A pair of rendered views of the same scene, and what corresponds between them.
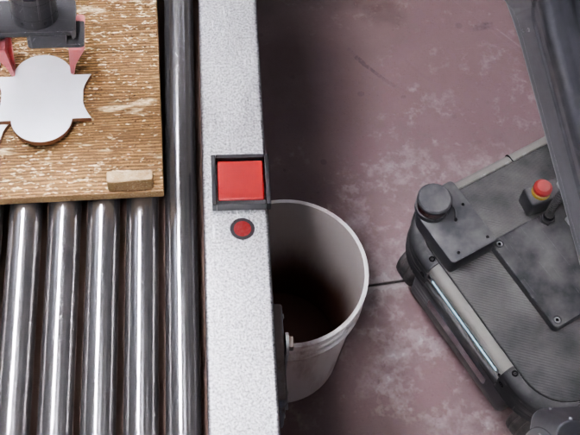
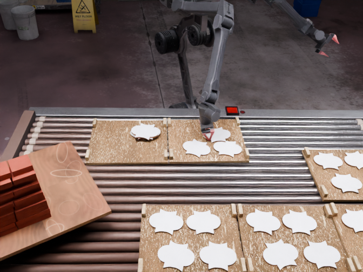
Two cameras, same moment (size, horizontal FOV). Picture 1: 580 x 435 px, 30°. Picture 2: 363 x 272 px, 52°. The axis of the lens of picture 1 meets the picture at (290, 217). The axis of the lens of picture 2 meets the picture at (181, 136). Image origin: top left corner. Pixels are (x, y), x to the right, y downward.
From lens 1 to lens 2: 2.11 m
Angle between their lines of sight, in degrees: 54
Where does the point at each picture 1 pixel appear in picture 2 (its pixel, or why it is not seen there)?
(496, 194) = not seen: hidden behind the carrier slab
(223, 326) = (265, 115)
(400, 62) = not seen: hidden behind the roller
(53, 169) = (235, 134)
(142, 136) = (223, 121)
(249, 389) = (277, 112)
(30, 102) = (219, 136)
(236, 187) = (234, 110)
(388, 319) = not seen: hidden behind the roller
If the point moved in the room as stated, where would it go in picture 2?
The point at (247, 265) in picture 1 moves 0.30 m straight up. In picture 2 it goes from (250, 111) to (259, 68)
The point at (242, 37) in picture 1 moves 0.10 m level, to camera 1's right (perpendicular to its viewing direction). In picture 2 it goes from (192, 110) to (193, 101)
